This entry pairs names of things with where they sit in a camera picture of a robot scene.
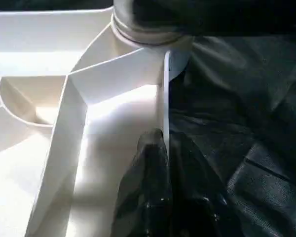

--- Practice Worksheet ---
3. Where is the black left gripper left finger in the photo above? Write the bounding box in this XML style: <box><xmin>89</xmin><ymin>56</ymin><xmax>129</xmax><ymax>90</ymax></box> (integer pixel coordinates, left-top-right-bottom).
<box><xmin>111</xmin><ymin>127</ymin><xmax>174</xmax><ymax>237</ymax></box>

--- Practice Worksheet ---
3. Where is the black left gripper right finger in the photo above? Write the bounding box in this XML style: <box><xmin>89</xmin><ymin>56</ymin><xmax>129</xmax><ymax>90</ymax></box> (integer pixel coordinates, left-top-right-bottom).
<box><xmin>168</xmin><ymin>137</ymin><xmax>238</xmax><ymax>237</ymax></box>

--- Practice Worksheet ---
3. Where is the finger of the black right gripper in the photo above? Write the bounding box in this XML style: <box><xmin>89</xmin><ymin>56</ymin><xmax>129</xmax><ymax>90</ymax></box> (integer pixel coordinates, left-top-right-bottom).
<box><xmin>132</xmin><ymin>0</ymin><xmax>238</xmax><ymax>38</ymax></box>

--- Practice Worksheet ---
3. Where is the white plastic table leg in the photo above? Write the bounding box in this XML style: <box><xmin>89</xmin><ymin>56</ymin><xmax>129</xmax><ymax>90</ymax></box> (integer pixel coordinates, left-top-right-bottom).
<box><xmin>110</xmin><ymin>0</ymin><xmax>196</xmax><ymax>48</ymax></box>

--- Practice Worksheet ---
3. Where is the white plastic table top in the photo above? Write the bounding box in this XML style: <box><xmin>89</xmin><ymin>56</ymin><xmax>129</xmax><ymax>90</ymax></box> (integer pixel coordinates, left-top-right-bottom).
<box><xmin>0</xmin><ymin>6</ymin><xmax>196</xmax><ymax>237</ymax></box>

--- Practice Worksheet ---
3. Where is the black mat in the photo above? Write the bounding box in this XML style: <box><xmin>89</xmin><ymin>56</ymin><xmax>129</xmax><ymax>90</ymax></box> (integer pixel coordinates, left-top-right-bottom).
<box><xmin>168</xmin><ymin>23</ymin><xmax>296</xmax><ymax>237</ymax></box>

